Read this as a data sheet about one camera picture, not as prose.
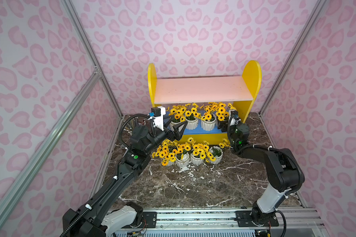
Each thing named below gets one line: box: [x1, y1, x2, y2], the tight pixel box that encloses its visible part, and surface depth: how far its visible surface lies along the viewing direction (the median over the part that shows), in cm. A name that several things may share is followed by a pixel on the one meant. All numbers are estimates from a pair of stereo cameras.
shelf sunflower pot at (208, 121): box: [200, 102, 218, 132], surface depth 89 cm
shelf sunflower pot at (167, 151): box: [151, 139, 178, 167], surface depth 86 cm
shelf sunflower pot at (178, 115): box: [168, 105, 188, 132], surface depth 84 cm
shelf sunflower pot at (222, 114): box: [215, 102, 237, 133], surface depth 84 cm
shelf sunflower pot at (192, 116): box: [184, 102, 201, 131], surface depth 86 cm
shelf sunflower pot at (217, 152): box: [209, 138, 231, 165], surface depth 92 cm
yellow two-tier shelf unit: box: [147, 60, 263, 146], surface depth 83 cm
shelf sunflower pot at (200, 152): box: [187, 136, 217, 166], surface depth 87 cm
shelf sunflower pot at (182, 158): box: [175, 138, 194, 168], surface depth 88 cm
